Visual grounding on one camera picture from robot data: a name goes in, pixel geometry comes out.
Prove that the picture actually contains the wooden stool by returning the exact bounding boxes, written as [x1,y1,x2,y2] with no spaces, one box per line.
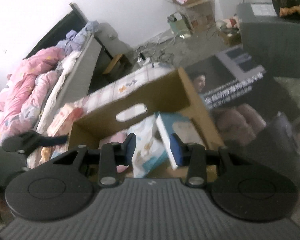
[102,54,133,74]

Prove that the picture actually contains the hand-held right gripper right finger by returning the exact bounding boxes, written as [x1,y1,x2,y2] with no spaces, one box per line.
[170,133,255,188]

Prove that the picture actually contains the open cardboard box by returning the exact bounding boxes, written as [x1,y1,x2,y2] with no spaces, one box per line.
[168,0,215,33]

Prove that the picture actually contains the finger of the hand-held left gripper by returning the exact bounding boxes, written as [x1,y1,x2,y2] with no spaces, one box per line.
[1,131,68,154]

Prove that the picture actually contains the green box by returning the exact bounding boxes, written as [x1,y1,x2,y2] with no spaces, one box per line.
[168,12,192,39]

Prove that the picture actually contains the purple cloth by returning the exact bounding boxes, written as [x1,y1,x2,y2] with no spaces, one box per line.
[56,20,99,55]

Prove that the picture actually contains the red orange wipes pack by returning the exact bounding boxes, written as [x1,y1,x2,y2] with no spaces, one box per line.
[46,102,87,137]

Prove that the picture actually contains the blue face mask box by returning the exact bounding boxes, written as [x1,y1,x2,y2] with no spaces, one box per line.
[155,112,200,170]

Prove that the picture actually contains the black headboard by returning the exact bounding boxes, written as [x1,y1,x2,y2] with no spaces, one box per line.
[24,3,89,59]

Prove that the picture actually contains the brown cardboard box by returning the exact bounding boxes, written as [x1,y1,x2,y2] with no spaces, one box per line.
[68,67,225,178]

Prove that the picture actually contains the grey bed base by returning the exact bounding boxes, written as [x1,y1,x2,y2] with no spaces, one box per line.
[65,24,133,105]

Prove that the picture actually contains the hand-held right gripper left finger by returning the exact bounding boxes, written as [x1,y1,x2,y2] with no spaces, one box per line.
[49,133,137,187]

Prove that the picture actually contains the white quilted mattress pad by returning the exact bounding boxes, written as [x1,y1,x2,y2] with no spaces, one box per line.
[36,51,82,134]

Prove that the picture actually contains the grey cabinet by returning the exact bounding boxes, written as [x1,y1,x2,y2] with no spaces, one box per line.
[236,2,300,78]

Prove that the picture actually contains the white printed tissue pack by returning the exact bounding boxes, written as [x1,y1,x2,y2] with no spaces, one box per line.
[127,116,169,178]

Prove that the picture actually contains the small plush toy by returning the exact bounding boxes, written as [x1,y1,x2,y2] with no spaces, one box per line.
[216,15,242,29]

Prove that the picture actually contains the pink printed quilt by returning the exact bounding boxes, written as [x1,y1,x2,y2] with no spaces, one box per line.
[0,47,65,145]

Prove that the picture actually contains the dark printed carton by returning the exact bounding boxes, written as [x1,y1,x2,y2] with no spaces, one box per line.
[184,46,300,145]

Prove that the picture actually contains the white power strip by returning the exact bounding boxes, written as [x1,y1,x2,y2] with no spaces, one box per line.
[137,55,153,67]

